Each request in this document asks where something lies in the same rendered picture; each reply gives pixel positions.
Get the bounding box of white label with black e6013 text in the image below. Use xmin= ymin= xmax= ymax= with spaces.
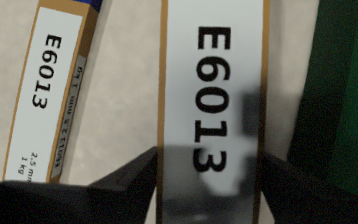
xmin=155 ymin=0 xmax=270 ymax=224

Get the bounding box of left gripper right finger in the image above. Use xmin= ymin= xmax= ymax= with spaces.
xmin=261 ymin=151 xmax=358 ymax=224

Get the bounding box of green flat rectangular platform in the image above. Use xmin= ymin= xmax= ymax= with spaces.
xmin=289 ymin=0 xmax=358 ymax=195

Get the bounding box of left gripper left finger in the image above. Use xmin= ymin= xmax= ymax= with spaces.
xmin=0 ymin=146 xmax=158 ymax=224

